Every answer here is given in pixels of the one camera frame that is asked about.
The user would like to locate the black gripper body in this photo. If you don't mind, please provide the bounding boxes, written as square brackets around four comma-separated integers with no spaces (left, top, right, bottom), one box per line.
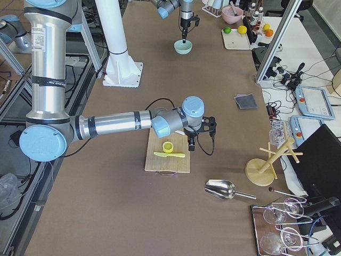
[184,125,203,140]
[180,18,192,34]

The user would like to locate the white ceramic spoon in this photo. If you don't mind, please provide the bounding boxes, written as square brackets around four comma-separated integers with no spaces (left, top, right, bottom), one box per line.
[175,130,185,135]

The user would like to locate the light green bowl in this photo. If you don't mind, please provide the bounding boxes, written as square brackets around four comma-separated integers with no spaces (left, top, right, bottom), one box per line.
[174,39,193,55]

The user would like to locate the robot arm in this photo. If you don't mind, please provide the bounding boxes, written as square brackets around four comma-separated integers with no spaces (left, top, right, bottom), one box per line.
[19,1,205,162]
[151,0,194,43]

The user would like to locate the pink bowl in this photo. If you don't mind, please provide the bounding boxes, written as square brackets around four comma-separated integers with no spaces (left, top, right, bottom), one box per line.
[222,5,244,24]

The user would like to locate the bamboo cutting board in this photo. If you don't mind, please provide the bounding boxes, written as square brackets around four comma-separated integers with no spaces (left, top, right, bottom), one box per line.
[144,128,190,173]

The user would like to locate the yellow lemon half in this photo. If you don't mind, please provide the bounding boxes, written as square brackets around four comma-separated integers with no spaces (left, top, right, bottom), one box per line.
[163,141,174,153]

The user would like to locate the yellow plastic knife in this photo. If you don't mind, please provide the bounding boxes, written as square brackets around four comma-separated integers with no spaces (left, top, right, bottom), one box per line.
[153,152,186,158]

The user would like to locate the green lime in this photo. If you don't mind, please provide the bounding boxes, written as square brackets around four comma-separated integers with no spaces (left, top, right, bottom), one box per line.
[223,27,231,34]

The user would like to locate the beige cartoon tray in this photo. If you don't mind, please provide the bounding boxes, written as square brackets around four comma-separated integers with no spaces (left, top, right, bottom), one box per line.
[221,29,251,50]

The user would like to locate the metal scoop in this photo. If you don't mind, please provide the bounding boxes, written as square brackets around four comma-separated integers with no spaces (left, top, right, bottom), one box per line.
[205,179,257,200]

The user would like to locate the grey folded cloth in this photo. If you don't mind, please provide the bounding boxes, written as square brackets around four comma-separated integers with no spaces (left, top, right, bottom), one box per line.
[234,94,258,110]

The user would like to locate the wooden cup rack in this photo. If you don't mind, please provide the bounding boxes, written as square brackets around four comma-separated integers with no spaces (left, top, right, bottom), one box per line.
[245,135,303,186]

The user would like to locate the orange fruit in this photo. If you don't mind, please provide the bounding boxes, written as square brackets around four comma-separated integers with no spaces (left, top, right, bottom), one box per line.
[265,29,274,37]

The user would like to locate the blue teach pendant lower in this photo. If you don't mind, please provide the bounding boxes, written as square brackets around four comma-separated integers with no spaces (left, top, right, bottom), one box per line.
[290,115,324,147]

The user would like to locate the blue teach pendant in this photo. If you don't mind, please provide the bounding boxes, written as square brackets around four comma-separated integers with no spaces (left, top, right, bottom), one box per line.
[295,85,335,120]
[290,115,324,147]

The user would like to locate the wine glass rack tray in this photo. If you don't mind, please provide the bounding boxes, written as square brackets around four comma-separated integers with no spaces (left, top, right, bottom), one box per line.
[251,197,320,255]

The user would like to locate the blue teach pendant upper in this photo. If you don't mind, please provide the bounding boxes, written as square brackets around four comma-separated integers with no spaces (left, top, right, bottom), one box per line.
[295,85,335,120]

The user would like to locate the black monitor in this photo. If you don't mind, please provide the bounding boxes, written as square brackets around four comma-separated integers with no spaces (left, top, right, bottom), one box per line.
[290,124,340,198]

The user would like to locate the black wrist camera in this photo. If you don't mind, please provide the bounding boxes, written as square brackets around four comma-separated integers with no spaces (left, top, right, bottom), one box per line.
[192,15,200,27]
[200,116,217,140]

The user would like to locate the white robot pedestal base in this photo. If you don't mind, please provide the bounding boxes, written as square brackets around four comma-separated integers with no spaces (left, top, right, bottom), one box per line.
[95,0,143,88]

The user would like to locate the aluminium frame post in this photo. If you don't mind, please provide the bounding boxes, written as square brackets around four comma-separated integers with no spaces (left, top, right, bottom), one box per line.
[255,0,302,84]

